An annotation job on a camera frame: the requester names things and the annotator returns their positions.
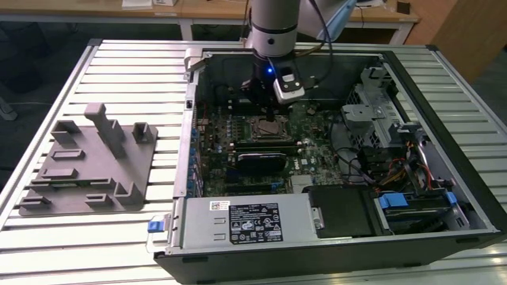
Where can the hard disk in blue carrier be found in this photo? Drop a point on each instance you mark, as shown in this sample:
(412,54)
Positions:
(392,203)

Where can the small black box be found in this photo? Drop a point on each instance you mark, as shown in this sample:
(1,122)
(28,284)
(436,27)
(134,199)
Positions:
(403,7)

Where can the black and silver PC case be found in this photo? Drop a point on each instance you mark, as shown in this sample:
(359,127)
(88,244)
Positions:
(316,264)

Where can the black plastic bay cover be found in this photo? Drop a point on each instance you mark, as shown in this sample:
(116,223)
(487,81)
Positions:
(340,212)

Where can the silver chipset heatsink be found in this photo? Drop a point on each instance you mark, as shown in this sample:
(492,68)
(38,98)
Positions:
(301,182)

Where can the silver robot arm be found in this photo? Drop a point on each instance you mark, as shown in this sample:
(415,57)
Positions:
(273,26)

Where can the metal drive cage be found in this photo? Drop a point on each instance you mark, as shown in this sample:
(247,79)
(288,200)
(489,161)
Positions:
(357,111)

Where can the wooden cabinet panel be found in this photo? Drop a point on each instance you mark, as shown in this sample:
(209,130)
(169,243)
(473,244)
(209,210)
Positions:
(467,38)

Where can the silver power supply unit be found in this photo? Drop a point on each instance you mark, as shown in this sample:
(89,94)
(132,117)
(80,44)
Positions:
(197,225)

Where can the grey parts rack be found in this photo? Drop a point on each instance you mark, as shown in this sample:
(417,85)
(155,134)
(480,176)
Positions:
(98,178)

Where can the green RAM stick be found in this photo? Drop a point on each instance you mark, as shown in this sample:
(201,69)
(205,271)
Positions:
(69,184)

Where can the black graphics card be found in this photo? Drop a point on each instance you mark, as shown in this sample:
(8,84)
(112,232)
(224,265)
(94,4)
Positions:
(261,163)

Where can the coin cell battery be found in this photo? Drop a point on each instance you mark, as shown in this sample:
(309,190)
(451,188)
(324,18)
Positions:
(311,111)

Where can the silver CPU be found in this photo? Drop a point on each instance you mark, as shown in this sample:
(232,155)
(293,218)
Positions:
(271,129)

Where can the blue power supply latch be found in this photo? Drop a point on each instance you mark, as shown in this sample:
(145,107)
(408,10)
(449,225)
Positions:
(155,225)

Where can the wooden desk white frame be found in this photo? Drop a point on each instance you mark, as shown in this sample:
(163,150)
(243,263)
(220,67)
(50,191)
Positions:
(98,10)

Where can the CPU socket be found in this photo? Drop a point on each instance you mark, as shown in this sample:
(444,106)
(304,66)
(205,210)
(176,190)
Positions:
(253,137)

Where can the small blue clip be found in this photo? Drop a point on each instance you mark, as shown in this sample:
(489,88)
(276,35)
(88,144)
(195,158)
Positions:
(451,199)

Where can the green motherboard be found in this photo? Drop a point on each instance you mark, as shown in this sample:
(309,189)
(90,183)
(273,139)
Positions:
(316,151)

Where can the white paper box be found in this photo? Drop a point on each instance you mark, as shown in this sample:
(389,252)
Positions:
(164,2)
(136,3)

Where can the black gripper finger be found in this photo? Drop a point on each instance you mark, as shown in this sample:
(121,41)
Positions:
(257,92)

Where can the grey floor stand foot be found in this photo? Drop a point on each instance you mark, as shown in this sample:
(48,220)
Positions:
(6,112)

